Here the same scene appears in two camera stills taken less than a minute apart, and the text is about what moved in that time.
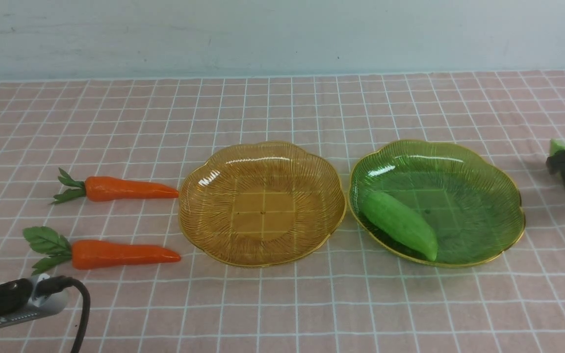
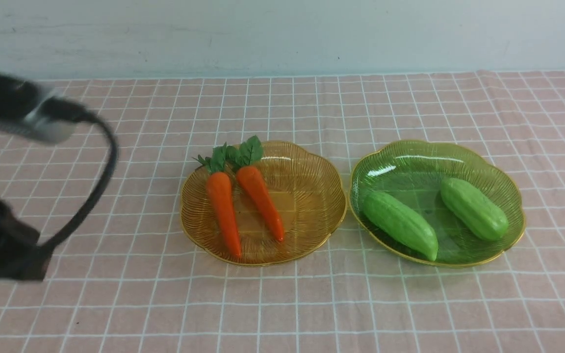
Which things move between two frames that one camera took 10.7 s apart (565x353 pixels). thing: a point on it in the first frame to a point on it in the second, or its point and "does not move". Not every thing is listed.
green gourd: (401, 222) does not move
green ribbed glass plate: (471, 203) does not move
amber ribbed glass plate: (261, 205) does not move
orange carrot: (88, 254) to (218, 165)
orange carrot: (99, 188) to (250, 152)
